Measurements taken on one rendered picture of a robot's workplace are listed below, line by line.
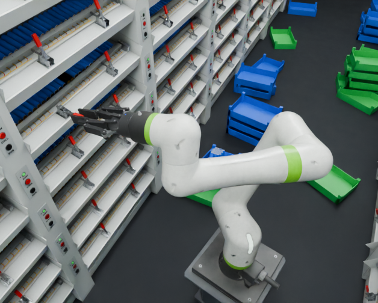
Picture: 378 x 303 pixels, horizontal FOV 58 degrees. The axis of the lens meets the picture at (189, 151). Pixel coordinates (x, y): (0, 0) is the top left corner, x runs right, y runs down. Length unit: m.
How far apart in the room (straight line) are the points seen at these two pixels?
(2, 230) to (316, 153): 0.97
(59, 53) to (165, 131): 0.42
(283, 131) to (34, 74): 0.78
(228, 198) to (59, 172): 0.63
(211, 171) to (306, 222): 1.19
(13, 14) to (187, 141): 0.51
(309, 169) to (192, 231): 1.00
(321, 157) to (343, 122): 1.66
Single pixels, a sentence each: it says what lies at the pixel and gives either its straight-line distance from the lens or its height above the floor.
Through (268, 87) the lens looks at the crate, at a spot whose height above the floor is 0.11.
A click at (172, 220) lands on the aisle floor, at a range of 1.94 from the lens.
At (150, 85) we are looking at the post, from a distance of 1.56.
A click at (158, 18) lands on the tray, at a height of 0.96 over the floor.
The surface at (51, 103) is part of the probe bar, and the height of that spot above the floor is 0.97.
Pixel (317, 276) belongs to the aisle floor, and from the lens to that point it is 1.90.
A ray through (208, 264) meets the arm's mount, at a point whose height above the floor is 0.31.
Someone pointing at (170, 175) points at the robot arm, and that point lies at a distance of 0.90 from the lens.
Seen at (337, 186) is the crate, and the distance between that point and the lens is 2.26.
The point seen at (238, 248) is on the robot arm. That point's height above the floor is 0.52.
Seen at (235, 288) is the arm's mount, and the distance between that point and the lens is 1.44.
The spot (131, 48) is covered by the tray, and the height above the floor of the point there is 0.95.
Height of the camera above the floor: 1.64
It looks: 46 degrees down
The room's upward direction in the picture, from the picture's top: straight up
